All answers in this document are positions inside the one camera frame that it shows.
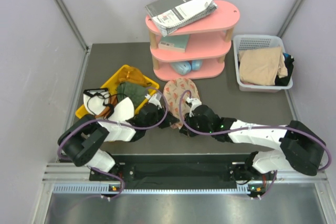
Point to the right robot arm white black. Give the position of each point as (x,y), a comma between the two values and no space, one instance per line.
(289,147)

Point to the beige folded garment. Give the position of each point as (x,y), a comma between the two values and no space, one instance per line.
(261,66)

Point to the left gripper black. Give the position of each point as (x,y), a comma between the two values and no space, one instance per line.
(169,120)

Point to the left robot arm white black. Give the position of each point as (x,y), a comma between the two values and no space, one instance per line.
(81,143)

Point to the grey cable duct rail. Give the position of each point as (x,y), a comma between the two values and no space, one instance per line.
(107,189)

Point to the teal book on shelf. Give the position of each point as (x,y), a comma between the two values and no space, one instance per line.
(174,43)

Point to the pink three-tier shelf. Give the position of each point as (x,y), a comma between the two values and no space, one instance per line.
(209,41)

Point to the grey spiral notebook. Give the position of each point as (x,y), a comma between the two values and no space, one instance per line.
(170,15)

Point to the floral mesh laundry bag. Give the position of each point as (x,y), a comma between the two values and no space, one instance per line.
(176,92)

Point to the black garment in basket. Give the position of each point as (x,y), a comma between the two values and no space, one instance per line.
(288,61)

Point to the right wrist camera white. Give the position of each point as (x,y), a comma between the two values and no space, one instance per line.
(193,103)

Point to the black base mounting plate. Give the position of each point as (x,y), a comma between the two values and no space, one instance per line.
(184,171)

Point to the light blue slippers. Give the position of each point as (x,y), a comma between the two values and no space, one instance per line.
(185,67)

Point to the orange mesh garment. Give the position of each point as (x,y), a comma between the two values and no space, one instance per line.
(134,75)

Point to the grey plastic basket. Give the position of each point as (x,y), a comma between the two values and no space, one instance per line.
(251,42)

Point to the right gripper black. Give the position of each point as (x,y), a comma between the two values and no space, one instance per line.
(189,120)

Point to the green garment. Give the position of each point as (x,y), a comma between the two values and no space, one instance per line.
(135,92)

